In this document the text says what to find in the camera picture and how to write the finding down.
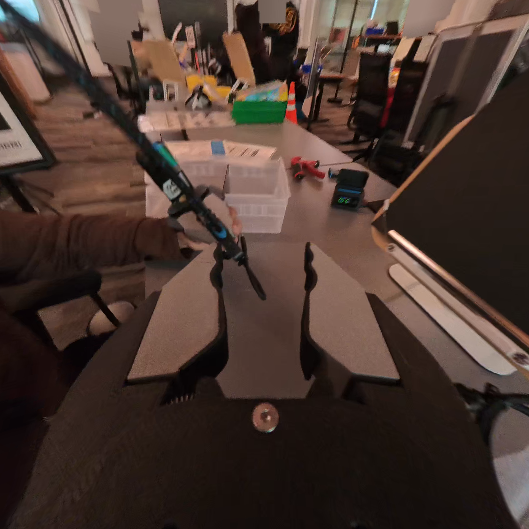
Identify brown cardboard sheet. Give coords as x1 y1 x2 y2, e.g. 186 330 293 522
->
141 39 187 89
222 32 257 88

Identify black braided cable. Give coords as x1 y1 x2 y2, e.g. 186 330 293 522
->
0 0 155 166

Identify pale shoe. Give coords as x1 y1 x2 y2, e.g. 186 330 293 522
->
87 301 136 336

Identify printed paper sheets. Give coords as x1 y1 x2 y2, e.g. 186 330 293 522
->
165 140 277 163

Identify yellow plastic bin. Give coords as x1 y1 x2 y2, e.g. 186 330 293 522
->
185 74 232 100

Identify grey framed partition panel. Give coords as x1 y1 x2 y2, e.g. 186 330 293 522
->
403 18 529 145

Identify red handled tool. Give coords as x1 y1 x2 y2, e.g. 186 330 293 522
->
290 156 326 181

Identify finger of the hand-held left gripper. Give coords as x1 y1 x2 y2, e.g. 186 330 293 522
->
237 235 268 301

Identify green plastic bin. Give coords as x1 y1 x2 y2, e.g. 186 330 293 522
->
231 99 288 125

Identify person's left forearm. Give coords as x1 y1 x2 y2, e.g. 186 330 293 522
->
0 210 187 290

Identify black chair armrest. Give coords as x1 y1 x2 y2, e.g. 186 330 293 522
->
0 269 121 331

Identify black framed poster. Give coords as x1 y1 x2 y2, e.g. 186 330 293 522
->
0 72 57 176

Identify orange traffic cone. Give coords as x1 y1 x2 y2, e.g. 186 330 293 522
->
285 81 299 125

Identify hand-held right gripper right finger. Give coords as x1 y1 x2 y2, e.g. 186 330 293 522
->
299 242 401 382

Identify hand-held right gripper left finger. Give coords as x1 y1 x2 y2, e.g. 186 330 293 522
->
126 243 230 383

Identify black office chair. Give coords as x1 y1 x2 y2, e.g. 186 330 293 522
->
370 39 432 187
346 52 393 145

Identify black box with blue trim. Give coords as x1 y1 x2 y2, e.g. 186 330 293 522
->
330 168 369 212

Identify person's left hand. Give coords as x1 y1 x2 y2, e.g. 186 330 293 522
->
225 206 244 238

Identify long white box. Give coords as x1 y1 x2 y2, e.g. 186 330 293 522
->
138 111 236 134

